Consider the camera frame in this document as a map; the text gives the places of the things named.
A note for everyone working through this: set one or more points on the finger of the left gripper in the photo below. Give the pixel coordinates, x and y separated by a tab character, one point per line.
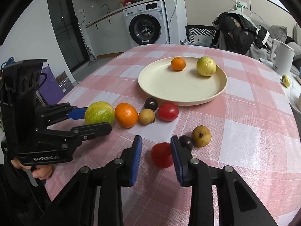
89	131
70	114

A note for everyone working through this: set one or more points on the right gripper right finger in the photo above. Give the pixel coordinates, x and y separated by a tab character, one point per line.
237	203

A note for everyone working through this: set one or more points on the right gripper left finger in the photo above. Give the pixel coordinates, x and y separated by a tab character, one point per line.
118	173

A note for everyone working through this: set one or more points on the green yellow guava fruit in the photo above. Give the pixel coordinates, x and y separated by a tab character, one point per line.
99	112

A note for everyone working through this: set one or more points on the small red tomato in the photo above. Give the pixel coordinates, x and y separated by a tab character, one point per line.
161	155

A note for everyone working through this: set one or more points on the large orange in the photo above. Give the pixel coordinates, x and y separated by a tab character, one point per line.
126	115

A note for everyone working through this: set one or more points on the brown longan fruit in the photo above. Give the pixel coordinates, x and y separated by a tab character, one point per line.
146	117

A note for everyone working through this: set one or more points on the dark purple plum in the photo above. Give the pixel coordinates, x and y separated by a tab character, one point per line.
151	103

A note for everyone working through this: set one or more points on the large red tomato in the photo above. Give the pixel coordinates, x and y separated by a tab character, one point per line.
168	112

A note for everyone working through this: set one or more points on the brown longan with stem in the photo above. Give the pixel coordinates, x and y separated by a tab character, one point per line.
201	136

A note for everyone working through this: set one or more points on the person's left hand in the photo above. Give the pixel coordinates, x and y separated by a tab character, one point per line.
41	172

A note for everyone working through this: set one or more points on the purple bag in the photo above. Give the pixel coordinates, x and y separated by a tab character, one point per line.
50	90

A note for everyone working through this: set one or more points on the pink checked tablecloth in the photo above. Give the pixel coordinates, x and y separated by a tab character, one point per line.
252	125

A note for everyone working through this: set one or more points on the cream round plate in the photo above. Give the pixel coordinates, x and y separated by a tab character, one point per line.
183	88

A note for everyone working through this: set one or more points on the white cup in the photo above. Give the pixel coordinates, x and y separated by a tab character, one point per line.
298	103

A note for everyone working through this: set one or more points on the small orange on plate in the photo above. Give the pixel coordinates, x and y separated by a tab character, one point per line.
178	64

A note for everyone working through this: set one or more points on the white washing machine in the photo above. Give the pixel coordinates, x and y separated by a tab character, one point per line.
147	23

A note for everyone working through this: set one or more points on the yellow fruit on side table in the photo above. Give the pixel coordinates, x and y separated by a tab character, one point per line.
286	81

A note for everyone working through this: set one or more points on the white side table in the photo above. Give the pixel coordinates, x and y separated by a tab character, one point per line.
292	92

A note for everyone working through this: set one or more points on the black mesh chair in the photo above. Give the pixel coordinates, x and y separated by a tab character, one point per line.
200	35

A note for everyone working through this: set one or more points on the white electric kettle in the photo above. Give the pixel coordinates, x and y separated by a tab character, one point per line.
281	56

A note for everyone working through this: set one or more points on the pile of dark clothes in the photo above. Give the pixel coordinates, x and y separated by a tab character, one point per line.
237	33

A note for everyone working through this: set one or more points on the grey sofa cushion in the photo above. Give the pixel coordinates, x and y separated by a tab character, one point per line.
278	32

